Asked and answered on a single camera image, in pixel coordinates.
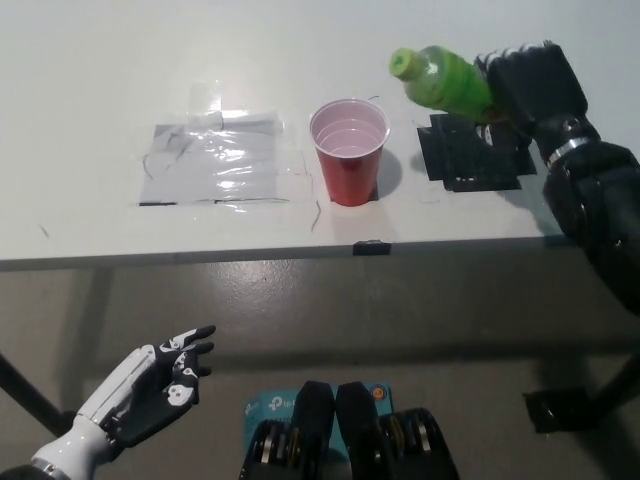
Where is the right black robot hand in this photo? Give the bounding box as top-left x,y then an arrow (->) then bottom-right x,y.
473,42 -> 601,166

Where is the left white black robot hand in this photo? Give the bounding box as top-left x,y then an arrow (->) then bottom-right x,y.
30,324 -> 217,474

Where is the green tea plastic bottle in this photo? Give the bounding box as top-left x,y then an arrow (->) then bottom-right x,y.
389,44 -> 501,124

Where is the red plastic cup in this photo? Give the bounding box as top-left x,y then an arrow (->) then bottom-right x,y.
308,98 -> 392,207

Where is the large black tape patch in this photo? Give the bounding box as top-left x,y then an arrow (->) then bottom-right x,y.
417,113 -> 539,192

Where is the black table leg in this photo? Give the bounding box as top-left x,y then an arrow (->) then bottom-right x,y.
0,352 -> 69,436

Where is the teal cardboard router box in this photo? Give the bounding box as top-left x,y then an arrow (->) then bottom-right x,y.
243,382 -> 396,459

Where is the small black tape piece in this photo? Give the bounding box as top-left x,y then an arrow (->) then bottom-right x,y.
352,239 -> 392,257

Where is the clear plastic sheet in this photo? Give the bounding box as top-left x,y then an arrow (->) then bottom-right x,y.
137,110 -> 309,207

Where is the clear tape strip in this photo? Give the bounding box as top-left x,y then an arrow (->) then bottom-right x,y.
189,82 -> 226,119

